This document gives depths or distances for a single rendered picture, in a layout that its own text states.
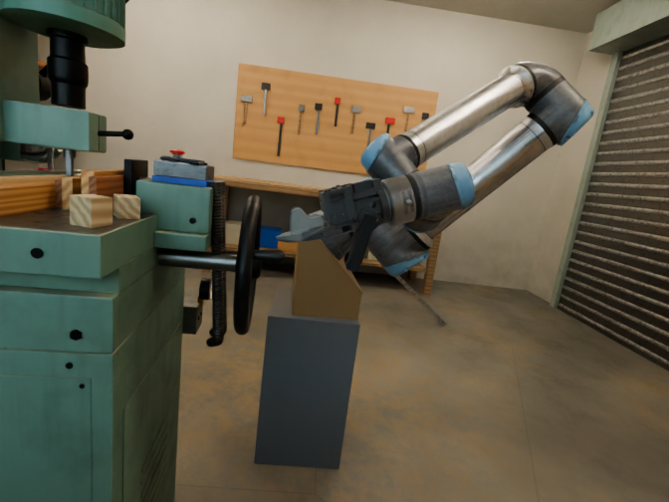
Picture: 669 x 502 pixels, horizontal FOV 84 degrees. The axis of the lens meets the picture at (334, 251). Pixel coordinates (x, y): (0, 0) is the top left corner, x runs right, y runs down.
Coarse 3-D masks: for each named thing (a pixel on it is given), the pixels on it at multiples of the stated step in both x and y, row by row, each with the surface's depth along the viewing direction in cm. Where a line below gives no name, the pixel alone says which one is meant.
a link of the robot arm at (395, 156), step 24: (504, 72) 103; (528, 72) 99; (552, 72) 101; (480, 96) 94; (504, 96) 96; (528, 96) 101; (432, 120) 89; (456, 120) 89; (480, 120) 94; (384, 144) 82; (408, 144) 83; (432, 144) 86; (384, 168) 82; (408, 168) 81
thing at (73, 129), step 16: (16, 112) 64; (32, 112) 64; (48, 112) 64; (64, 112) 65; (80, 112) 65; (16, 128) 64; (32, 128) 65; (48, 128) 65; (64, 128) 65; (80, 128) 66; (96, 128) 68; (32, 144) 65; (48, 144) 65; (64, 144) 66; (80, 144) 66; (96, 144) 69
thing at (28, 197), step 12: (0, 192) 52; (12, 192) 54; (24, 192) 57; (36, 192) 59; (48, 192) 62; (0, 204) 52; (12, 204) 54; (24, 204) 57; (36, 204) 60; (48, 204) 63; (0, 216) 52
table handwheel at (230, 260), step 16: (256, 208) 70; (256, 224) 68; (240, 240) 65; (256, 240) 89; (160, 256) 74; (176, 256) 74; (192, 256) 75; (208, 256) 76; (224, 256) 76; (240, 256) 64; (240, 272) 64; (256, 272) 76; (240, 288) 65; (240, 304) 66; (240, 320) 68
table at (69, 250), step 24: (24, 216) 54; (48, 216) 56; (144, 216) 67; (0, 240) 47; (24, 240) 48; (48, 240) 48; (72, 240) 48; (96, 240) 49; (120, 240) 55; (144, 240) 65; (168, 240) 70; (192, 240) 71; (0, 264) 48; (24, 264) 48; (48, 264) 49; (72, 264) 49; (96, 264) 49; (120, 264) 56
